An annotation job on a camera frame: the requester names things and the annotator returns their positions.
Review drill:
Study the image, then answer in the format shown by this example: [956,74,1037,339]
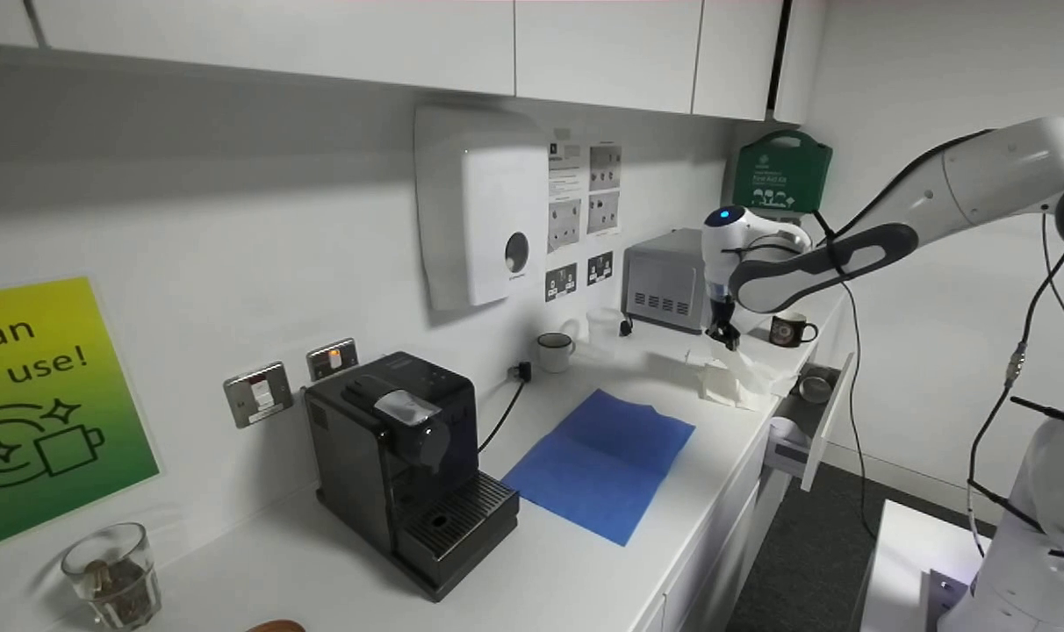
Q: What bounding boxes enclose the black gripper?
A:
[704,291,747,356]

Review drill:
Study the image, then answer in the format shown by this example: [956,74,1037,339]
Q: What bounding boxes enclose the green first aid box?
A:
[722,131,834,220]

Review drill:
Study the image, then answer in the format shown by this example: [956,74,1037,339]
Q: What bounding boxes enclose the silver microwave oven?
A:
[619,223,722,337]

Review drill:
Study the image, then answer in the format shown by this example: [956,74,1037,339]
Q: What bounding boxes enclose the white laminated notice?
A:
[584,140,625,237]
[543,140,588,256]

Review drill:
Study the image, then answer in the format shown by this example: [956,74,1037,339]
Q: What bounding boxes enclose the black mug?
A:
[766,308,821,350]

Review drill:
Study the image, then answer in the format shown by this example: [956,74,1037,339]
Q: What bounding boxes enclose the white open drawer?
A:
[763,356,855,495]

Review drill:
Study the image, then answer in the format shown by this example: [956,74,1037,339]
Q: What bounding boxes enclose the blue placemat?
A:
[500,385,699,551]

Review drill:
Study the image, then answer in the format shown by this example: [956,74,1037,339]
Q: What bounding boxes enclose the drinking glass with spoon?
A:
[60,518,166,632]

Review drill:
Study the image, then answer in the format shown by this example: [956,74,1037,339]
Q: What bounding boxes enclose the steel wall socket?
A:
[306,333,365,385]
[539,260,584,304]
[584,247,619,287]
[220,357,298,433]

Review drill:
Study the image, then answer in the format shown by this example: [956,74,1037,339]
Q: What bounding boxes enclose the white base cabinet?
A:
[627,401,821,632]

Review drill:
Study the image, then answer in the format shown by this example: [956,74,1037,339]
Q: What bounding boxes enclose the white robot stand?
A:
[859,495,1026,632]

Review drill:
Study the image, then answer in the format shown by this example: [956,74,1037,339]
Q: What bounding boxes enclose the green yellow poster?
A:
[0,272,166,557]

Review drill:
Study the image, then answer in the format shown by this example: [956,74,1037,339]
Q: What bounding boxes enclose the black coffee machine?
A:
[300,349,523,604]

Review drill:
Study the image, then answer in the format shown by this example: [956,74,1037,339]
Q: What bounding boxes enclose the white wall cabinet unit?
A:
[0,0,795,125]

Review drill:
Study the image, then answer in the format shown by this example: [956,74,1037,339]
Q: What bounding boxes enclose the black power cable with plug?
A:
[474,357,537,457]

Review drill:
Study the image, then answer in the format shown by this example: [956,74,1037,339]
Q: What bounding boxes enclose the white paper towel dispenser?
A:
[415,104,550,315]

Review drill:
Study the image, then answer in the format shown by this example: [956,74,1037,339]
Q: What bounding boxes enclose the white mug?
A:
[526,329,584,377]

